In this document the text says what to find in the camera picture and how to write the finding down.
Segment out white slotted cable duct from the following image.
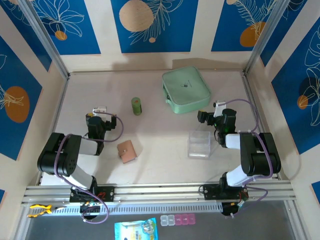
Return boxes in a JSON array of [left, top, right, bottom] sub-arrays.
[[53, 202, 224, 216]]

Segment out aluminium table side rail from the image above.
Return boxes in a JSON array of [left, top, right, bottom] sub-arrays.
[[46, 76, 70, 143], [242, 72, 280, 180]]

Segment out clear plastic box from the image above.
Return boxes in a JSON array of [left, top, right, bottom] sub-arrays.
[[187, 129, 211, 160]]

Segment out yellow black pliers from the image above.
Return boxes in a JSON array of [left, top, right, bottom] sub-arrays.
[[27, 203, 67, 218]]

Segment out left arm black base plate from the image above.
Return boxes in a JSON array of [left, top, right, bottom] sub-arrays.
[[69, 186, 116, 203]]

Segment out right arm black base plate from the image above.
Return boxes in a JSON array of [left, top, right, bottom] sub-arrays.
[[202, 183, 250, 201]]

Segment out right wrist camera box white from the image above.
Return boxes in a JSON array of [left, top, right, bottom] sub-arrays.
[[213, 100, 228, 118]]

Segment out blue printed plastic packet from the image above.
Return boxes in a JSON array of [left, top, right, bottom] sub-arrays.
[[114, 217, 160, 240]]

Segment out pink leather card holder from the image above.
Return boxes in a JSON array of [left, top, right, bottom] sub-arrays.
[[116, 140, 138, 165]]

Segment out mint green zip pouch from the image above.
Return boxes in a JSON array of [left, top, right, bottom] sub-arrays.
[[161, 65, 212, 115]]

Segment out small green cylinder bottle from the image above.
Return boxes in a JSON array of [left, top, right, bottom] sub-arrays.
[[130, 96, 143, 116]]

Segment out clear and pink pill organizer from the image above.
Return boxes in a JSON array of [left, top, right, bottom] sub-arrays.
[[160, 213, 195, 227]]

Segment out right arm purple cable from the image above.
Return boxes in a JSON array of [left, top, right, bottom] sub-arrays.
[[219, 99, 275, 220]]

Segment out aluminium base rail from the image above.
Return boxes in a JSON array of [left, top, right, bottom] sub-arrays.
[[21, 181, 297, 207]]

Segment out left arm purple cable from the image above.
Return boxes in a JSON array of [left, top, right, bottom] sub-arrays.
[[53, 112, 125, 225]]

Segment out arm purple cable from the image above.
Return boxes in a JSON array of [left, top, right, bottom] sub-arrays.
[[53, 112, 125, 225], [219, 99, 275, 220]]

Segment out aluminium frame post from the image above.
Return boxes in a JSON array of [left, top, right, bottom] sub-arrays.
[[18, 0, 71, 80], [242, 0, 288, 77]]

